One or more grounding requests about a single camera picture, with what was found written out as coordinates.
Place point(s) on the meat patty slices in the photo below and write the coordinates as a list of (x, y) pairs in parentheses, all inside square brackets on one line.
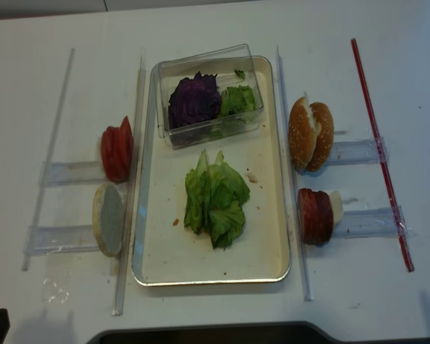
[(316, 216)]

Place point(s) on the green lettuce pile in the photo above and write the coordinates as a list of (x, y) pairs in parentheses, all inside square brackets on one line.
[(215, 195)]

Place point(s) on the white cheese slice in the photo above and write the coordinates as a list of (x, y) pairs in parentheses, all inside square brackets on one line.
[(337, 207)]

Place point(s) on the sesame bun half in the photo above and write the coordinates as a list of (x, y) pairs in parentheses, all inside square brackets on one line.
[(302, 134), (324, 126)]

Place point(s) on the clear far left rail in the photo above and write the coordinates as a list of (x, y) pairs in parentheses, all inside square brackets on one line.
[(50, 149)]

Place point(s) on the green lettuce in container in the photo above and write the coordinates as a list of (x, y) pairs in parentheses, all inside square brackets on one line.
[(234, 100)]

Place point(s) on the clear rail right of tray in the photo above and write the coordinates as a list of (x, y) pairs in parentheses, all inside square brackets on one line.
[(301, 250)]

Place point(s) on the clear plastic container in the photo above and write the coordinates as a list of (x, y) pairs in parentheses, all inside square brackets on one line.
[(232, 66)]

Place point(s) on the clear rail of tray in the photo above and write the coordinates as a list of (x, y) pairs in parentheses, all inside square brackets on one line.
[(119, 296), (301, 250)]

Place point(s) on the purple cabbage leaf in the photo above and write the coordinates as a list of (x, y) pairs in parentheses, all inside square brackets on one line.
[(193, 101)]

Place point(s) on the clear rail left of tray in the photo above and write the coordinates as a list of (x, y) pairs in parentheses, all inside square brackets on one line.
[(119, 296)]

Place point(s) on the clear holder under meat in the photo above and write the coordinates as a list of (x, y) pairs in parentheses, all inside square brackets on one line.
[(374, 223)]

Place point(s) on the black base edge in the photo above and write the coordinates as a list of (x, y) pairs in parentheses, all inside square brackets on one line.
[(284, 332)]

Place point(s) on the clear holder under buns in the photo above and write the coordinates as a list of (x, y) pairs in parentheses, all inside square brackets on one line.
[(358, 152)]

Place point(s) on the metal baking tray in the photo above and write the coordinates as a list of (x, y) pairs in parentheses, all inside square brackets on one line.
[(165, 253)]

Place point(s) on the stack of tomato slices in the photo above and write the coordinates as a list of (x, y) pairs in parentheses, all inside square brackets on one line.
[(116, 149)]

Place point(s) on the red plastic rod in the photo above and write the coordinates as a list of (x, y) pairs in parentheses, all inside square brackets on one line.
[(396, 209)]

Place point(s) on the pale bread slice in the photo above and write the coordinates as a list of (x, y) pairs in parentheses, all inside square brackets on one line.
[(108, 219)]

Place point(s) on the clear holder under bread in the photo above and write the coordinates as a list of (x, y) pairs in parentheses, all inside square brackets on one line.
[(59, 239)]

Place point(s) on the clear holder under tomatoes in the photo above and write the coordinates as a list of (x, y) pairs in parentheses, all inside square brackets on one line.
[(64, 173)]

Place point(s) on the left sesame bun half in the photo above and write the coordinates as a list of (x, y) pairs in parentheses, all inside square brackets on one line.
[(302, 134)]

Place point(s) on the right sesame bun half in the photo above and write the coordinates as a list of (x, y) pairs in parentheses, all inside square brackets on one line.
[(324, 126)]

